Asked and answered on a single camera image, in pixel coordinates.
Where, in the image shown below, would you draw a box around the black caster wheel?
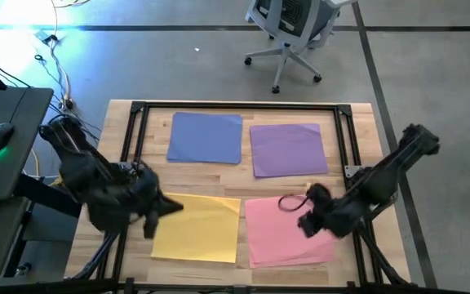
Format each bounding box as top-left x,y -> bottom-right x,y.
14,262 -> 33,278

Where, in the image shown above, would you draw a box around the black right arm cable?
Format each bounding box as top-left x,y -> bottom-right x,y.
277,193 -> 314,213

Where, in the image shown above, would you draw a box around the blue paper sheet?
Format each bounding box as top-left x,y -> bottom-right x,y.
166,111 -> 244,166

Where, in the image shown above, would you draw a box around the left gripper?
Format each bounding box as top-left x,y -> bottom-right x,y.
131,163 -> 185,241

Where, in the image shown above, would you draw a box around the black desk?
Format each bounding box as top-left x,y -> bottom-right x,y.
0,87 -> 84,289

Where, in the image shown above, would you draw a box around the purple paper sheet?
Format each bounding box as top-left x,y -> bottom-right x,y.
249,122 -> 330,179

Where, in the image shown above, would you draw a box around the black floor cable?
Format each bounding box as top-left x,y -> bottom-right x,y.
0,40 -> 101,144

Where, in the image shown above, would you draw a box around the yellow paper sheet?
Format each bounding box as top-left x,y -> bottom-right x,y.
150,191 -> 242,265
217,196 -> 242,216

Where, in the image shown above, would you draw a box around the grey office chair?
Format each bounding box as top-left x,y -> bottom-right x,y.
243,0 -> 358,95

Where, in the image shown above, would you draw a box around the black plug cluster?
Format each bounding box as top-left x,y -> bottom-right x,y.
57,96 -> 76,112

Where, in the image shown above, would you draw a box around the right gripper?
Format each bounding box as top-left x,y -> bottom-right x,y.
297,182 -> 344,239

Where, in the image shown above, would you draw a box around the black aluminium table frame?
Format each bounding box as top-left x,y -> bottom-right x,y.
65,100 -> 414,294

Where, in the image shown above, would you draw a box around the grey power adapter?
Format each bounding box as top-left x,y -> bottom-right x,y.
33,29 -> 60,47

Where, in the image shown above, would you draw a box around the white floor cable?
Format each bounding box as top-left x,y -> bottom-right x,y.
49,0 -> 91,112

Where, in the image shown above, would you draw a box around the yellow cable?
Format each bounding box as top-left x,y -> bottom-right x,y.
29,147 -> 41,180

